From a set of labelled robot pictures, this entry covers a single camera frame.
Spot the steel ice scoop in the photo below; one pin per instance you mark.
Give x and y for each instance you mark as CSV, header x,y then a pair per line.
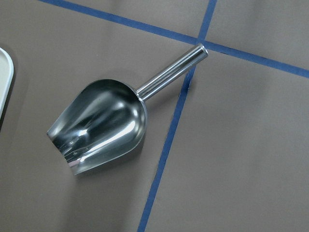
x,y
109,118

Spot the beige plastic tray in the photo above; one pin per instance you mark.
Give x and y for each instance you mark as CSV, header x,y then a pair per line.
x,y
6,78

